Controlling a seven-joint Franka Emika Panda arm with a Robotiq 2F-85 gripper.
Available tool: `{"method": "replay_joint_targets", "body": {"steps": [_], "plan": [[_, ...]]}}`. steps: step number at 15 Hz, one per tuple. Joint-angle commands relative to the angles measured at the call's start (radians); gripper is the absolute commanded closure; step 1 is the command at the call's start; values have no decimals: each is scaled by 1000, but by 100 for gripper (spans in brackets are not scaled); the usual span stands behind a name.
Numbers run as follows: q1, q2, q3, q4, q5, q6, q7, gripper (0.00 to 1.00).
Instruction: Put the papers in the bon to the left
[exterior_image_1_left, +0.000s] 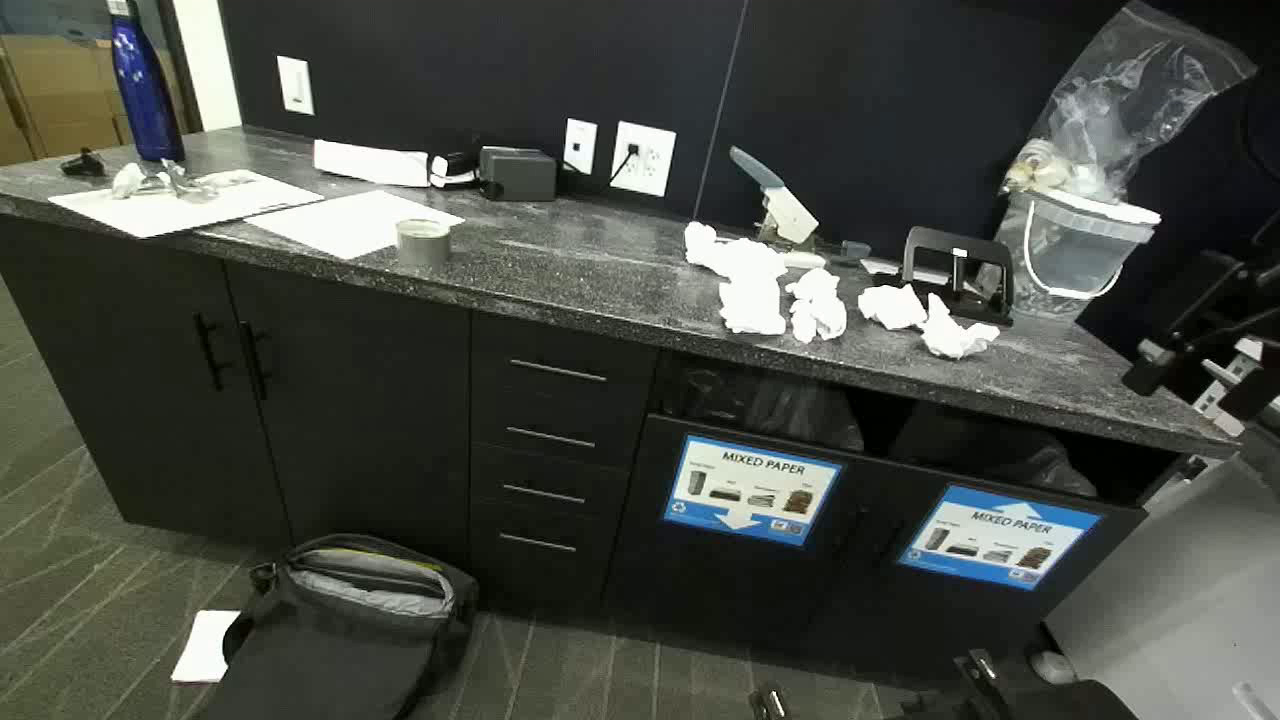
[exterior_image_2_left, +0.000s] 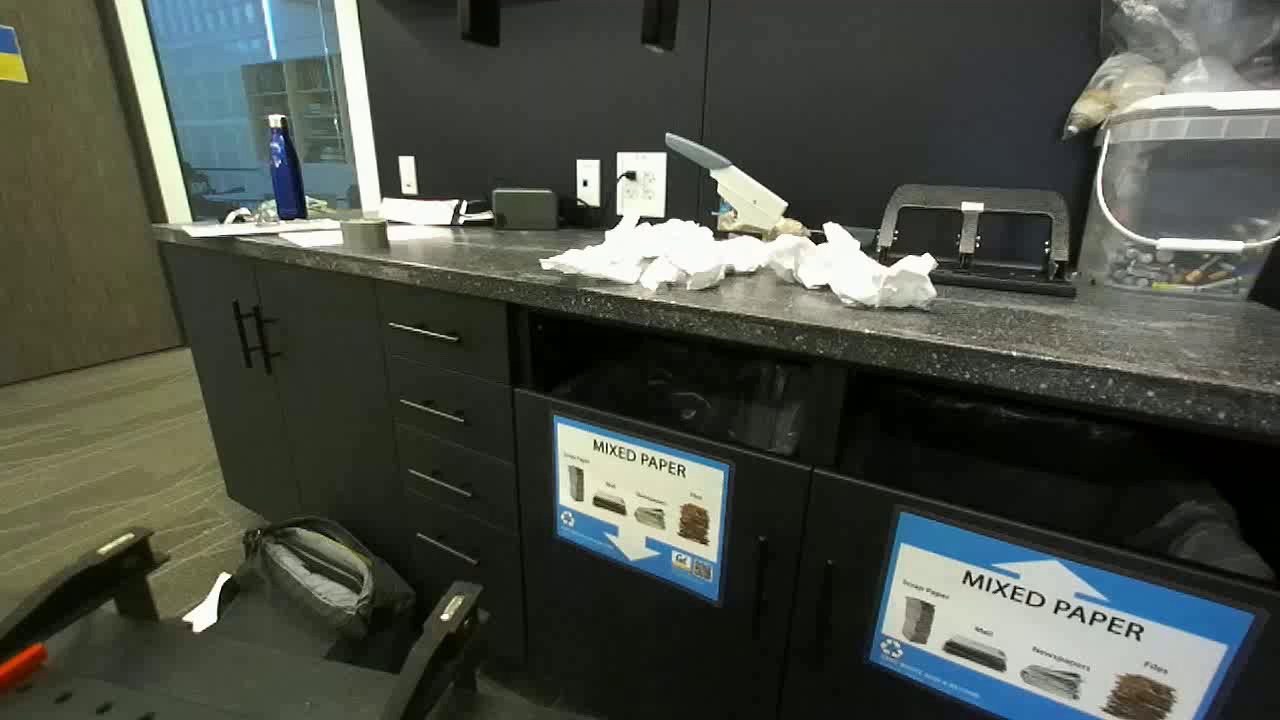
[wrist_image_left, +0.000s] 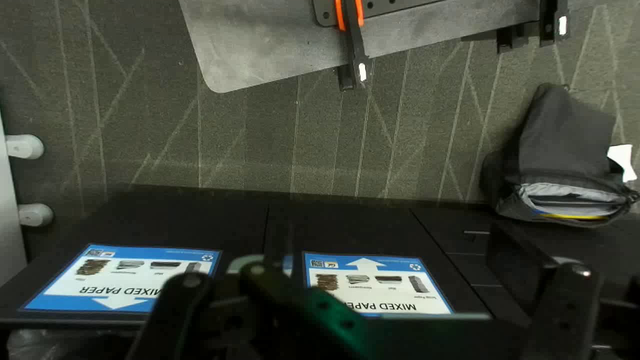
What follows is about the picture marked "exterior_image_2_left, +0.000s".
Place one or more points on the right mixed paper sign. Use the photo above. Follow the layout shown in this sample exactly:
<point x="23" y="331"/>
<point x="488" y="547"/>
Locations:
<point x="1024" y="633"/>

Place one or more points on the white power strip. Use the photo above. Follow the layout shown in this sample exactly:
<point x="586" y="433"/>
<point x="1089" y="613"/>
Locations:
<point x="421" y="212"/>

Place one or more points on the grey black backpack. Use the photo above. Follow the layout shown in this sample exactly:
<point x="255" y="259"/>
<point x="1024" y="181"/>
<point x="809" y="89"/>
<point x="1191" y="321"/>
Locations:
<point x="330" y="588"/>

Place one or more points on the white paper on floor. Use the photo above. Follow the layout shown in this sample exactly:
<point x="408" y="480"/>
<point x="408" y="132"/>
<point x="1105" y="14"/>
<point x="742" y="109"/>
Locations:
<point x="204" y="613"/>

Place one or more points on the blue water bottle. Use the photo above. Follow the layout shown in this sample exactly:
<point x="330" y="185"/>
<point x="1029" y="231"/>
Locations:
<point x="284" y="168"/>

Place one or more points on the mixed paper sign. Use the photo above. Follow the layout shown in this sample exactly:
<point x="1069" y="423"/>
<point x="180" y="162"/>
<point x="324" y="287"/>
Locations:
<point x="646" y="505"/>
<point x="1024" y="633"/>

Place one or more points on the small white wall plate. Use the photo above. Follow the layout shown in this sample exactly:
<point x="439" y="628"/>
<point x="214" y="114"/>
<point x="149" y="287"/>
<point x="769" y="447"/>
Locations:
<point x="591" y="191"/>

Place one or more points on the left mixed paper sign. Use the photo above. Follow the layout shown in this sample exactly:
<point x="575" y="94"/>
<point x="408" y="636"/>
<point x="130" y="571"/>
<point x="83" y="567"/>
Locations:
<point x="646" y="505"/>

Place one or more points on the black cart frame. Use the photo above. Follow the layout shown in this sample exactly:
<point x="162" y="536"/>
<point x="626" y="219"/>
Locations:
<point x="93" y="647"/>

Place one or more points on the clear plastic storage bin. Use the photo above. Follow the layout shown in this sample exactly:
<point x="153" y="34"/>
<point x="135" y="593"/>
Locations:
<point x="1185" y="192"/>

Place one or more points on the black power adapter box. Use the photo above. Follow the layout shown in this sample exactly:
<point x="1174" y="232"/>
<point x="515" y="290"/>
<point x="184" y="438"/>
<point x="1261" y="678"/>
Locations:
<point x="525" y="208"/>

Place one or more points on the white double wall outlet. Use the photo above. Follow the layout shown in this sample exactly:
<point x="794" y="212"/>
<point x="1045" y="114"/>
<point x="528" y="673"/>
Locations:
<point x="642" y="185"/>

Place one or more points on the white light switch plate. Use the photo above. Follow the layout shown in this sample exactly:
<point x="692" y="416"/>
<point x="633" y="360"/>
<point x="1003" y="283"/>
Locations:
<point x="408" y="176"/>

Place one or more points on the plastic bag on bin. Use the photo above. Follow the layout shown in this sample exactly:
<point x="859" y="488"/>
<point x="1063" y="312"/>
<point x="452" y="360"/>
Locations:
<point x="1177" y="44"/>

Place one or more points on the black hole punch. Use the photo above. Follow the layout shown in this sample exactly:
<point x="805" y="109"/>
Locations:
<point x="966" y="263"/>

